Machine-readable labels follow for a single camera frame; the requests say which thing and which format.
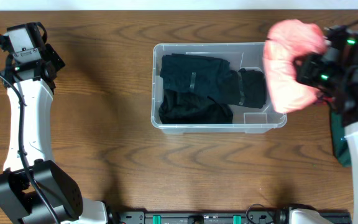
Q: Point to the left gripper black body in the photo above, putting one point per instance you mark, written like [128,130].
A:
[56,56]

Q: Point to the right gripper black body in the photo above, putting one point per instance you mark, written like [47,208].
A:
[330,78]

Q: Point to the black jeans with zipper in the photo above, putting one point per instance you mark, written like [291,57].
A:
[189,108]

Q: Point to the pink garment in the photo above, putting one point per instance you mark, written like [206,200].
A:
[287,40]

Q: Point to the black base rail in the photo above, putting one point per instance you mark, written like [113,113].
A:
[201,218]

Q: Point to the green garment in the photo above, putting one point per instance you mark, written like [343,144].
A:
[339,142]

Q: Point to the dark garment with tape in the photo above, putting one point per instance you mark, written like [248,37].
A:
[204,76]

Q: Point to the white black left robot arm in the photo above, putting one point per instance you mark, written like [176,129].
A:
[33,189]

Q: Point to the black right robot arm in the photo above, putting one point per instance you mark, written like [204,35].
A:
[343,40]

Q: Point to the clear plastic storage bin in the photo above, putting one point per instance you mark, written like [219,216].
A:
[246,55]

